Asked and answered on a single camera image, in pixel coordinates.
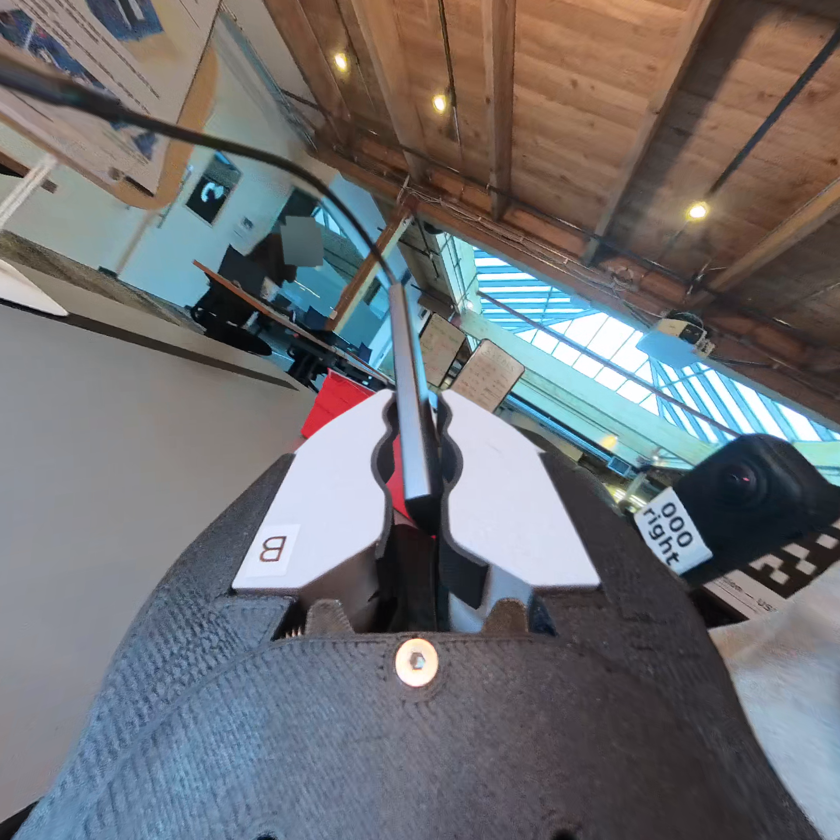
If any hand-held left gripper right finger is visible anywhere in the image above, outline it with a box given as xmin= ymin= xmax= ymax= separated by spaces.
xmin=434 ymin=391 xmax=602 ymax=634

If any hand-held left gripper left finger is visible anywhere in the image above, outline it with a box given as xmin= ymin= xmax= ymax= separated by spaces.
xmin=231 ymin=391 xmax=401 ymax=631

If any red plastic bin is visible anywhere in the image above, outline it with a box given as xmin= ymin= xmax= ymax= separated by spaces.
xmin=301 ymin=369 xmax=437 ymax=540

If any slim grey usb hub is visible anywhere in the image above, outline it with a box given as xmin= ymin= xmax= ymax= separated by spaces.
xmin=0 ymin=56 xmax=444 ymax=521

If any whiteboard on stand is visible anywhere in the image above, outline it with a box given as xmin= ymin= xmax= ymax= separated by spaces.
xmin=420 ymin=314 xmax=467 ymax=388
xmin=453 ymin=339 xmax=526 ymax=414

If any ceiling mounted projector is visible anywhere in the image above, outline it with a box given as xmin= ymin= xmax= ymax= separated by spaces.
xmin=640 ymin=314 xmax=713 ymax=368

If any white instruction poster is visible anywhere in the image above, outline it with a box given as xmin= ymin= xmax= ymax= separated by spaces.
xmin=0 ymin=0 xmax=221 ymax=198

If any dark logo wall sign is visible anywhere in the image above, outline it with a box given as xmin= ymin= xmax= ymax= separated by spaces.
xmin=185 ymin=154 xmax=242 ymax=227

